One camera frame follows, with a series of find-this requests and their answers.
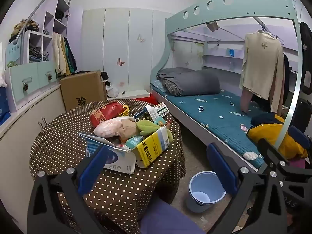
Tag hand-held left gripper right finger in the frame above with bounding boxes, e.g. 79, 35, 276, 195
205, 143, 288, 234

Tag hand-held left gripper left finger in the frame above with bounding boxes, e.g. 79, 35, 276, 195
27, 145, 111, 234

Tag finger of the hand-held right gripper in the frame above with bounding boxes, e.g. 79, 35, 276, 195
288, 126, 312, 152
257, 138, 290, 172

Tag light blue plastic bin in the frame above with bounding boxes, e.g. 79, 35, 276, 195
188, 171, 227, 213

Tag white blue carton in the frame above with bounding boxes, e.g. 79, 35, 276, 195
78, 133, 136, 175

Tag pink plastic bag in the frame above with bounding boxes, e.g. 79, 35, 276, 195
94, 117, 136, 137

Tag large teal tissue packet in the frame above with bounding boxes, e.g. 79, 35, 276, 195
125, 135, 147, 150

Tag brown paper bag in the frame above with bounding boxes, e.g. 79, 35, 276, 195
119, 118, 140, 142

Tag red printed bag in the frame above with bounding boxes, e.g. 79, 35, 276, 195
90, 102, 125, 128

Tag yellow white carton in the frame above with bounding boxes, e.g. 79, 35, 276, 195
132, 127, 171, 168

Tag green plush item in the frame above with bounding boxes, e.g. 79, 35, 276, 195
136, 120, 162, 136

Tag small teal packet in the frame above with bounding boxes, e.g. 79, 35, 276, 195
153, 117, 167, 128

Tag yellow jacket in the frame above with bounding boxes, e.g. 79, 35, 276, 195
247, 123, 309, 159

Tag black case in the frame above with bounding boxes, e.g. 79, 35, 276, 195
291, 100, 312, 132

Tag navy garment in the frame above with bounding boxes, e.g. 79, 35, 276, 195
251, 113, 285, 128

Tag brown polka dot tablecloth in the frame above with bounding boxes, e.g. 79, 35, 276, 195
29, 99, 187, 234

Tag teal quilted bed cover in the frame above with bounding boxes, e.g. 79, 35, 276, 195
151, 80, 288, 168

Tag pale pink hanging garment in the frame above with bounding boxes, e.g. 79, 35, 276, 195
241, 88, 254, 113

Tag black hanging garment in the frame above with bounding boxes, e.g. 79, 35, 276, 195
251, 54, 291, 108

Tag person's purple trousers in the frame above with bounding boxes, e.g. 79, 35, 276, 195
140, 199, 205, 234

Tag black hanging bag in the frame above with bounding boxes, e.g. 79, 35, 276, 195
299, 22, 312, 94

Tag brown cardboard box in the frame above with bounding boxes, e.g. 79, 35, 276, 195
60, 71, 108, 111

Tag cream hanging sweater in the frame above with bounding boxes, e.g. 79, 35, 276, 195
239, 30, 284, 114

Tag white box with green label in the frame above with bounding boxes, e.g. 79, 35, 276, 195
146, 103, 170, 122

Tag white plastic bag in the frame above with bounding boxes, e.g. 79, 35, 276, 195
106, 83, 120, 98

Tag white low cabinet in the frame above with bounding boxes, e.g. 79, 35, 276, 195
0, 83, 66, 225

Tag grey folded duvet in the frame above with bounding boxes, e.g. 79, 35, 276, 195
157, 68, 221, 97

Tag red bench with white top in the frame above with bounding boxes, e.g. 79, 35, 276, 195
119, 90, 159, 105

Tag light blue plaid pillow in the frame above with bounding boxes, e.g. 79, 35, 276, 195
151, 80, 168, 93

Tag metal clothes hanger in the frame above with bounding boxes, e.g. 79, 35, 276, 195
257, 27, 285, 46

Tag blue bag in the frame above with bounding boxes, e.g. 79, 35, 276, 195
0, 86, 11, 126

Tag green hanging garment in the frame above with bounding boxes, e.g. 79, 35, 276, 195
64, 41, 74, 76

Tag mint drawer cabinet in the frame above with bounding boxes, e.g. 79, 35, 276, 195
5, 61, 59, 113

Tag dark navy hanging jacket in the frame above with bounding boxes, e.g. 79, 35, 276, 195
64, 37, 78, 74

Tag cream hanging jacket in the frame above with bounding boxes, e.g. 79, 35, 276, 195
52, 32, 67, 75

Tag folded clothes in cubby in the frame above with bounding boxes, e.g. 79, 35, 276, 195
29, 47, 50, 63

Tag white wardrobe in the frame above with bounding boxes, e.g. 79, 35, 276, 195
82, 8, 171, 95

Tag white cubby shelf unit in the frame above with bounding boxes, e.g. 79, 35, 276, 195
6, 0, 74, 65

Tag pile of olive clothes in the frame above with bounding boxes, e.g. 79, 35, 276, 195
9, 19, 40, 42

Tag teal loft bed frame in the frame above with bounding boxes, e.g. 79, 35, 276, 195
150, 0, 304, 173

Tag grey metal rail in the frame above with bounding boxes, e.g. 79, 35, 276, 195
15, 0, 75, 45

